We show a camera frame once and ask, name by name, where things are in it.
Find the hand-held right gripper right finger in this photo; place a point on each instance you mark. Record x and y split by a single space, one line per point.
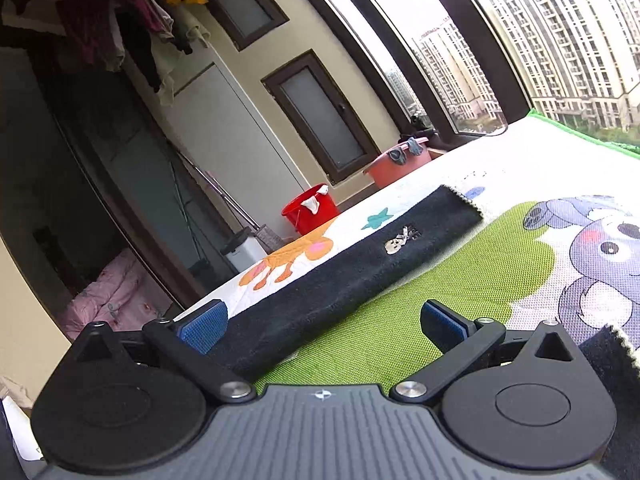
446 327

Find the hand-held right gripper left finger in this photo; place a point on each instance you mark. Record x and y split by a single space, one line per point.
204 329

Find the black cloth with embroidered patch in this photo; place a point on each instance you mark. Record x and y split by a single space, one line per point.
350 270

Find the cartoon printed play mat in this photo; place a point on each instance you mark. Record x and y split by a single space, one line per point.
400 332

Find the white trash bin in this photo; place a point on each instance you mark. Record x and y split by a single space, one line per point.
245 256

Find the pink quilt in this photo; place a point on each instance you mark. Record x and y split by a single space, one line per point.
115 296

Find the thin dark metal stand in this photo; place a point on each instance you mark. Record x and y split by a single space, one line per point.
192 220

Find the red bucket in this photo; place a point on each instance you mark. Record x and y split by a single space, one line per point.
320 216

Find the salmon plastic basin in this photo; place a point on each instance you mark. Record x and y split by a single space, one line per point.
395 172

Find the glass sliding door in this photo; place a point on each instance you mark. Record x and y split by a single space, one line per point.
145 175

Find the white rag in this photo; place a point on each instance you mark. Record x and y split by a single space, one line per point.
313 202

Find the grey glove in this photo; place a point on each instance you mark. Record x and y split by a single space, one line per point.
398 156
415 146

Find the black fabric piece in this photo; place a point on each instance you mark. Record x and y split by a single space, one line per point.
616 385

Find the small black device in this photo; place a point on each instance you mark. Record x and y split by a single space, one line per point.
421 122

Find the white paper sheet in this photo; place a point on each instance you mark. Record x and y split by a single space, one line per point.
20 427

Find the tall dark-framed frosted window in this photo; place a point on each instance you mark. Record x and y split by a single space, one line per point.
322 115

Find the beige hanging garment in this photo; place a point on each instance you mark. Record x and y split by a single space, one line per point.
172 72

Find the black hanging garment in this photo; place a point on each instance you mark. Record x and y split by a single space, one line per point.
145 60

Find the apartment building cluster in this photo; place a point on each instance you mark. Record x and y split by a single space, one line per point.
575 45

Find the dark red hanging garment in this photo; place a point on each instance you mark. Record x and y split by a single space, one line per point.
92 25

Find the small dark-framed frosted window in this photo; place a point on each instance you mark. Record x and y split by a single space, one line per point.
247 7

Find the large dark window frame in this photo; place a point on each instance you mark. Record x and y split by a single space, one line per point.
460 20

